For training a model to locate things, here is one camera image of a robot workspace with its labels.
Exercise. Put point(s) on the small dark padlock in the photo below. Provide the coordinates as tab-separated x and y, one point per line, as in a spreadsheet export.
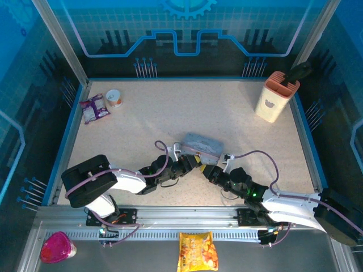
198	154

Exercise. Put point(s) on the blue pink cartoon tin box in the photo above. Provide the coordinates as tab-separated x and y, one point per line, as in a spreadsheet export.
202	146

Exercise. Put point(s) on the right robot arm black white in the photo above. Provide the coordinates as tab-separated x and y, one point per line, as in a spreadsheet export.
292	207

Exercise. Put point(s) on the yellow chip bag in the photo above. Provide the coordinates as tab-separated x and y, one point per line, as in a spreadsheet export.
197	252

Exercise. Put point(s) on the cream knife block orange top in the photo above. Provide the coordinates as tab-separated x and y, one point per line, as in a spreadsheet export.
270	102

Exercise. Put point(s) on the white orange paper cup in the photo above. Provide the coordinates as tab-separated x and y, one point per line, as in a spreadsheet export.
114	98

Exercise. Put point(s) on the purple snack packet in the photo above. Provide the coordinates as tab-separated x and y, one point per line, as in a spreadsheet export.
95	109

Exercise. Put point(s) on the pink plastic container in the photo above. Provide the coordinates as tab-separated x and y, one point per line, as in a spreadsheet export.
55	248

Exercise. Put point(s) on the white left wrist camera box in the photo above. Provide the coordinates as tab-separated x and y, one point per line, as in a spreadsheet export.
175	149

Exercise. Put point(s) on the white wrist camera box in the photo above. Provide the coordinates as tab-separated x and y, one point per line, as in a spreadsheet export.
228	158
175	149

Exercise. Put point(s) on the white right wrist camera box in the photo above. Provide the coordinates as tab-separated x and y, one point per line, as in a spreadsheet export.
228	158

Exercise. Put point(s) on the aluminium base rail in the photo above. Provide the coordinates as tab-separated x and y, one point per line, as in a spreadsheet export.
184	216

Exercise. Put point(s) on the aluminium frame post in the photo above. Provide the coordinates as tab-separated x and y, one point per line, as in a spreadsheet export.
317	34
61	42

